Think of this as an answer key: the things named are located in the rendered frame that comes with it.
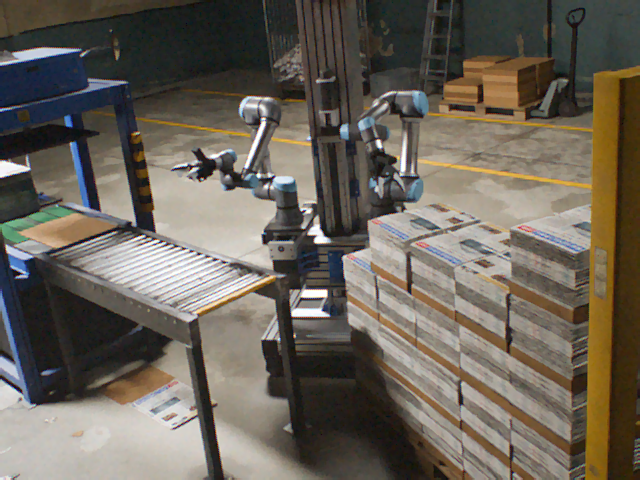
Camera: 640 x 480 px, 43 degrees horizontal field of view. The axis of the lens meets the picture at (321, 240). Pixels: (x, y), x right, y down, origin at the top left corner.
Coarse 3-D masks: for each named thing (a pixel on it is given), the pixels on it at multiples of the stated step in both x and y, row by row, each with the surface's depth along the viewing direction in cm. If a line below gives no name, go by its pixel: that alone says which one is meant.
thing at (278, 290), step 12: (120, 228) 446; (132, 228) 441; (168, 240) 417; (204, 252) 396; (216, 252) 394; (240, 264) 377; (252, 264) 375; (276, 276) 359; (264, 288) 367; (276, 288) 361; (288, 288) 362; (276, 300) 364
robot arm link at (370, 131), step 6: (360, 120) 354; (366, 120) 352; (372, 120) 353; (360, 126) 353; (366, 126) 352; (372, 126) 352; (378, 126) 356; (366, 132) 352; (372, 132) 351; (378, 132) 353; (366, 138) 352; (372, 138) 351; (378, 138) 352
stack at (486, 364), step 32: (352, 256) 365; (352, 288) 367; (384, 288) 338; (352, 320) 374; (416, 320) 322; (448, 320) 299; (384, 352) 354; (416, 352) 327; (448, 352) 304; (480, 352) 285; (384, 384) 363; (416, 384) 334; (448, 384) 309; (384, 416) 370; (416, 416) 342; (480, 416) 296; (512, 416) 277; (416, 448) 348; (448, 448) 323; (480, 448) 301; (512, 448) 283
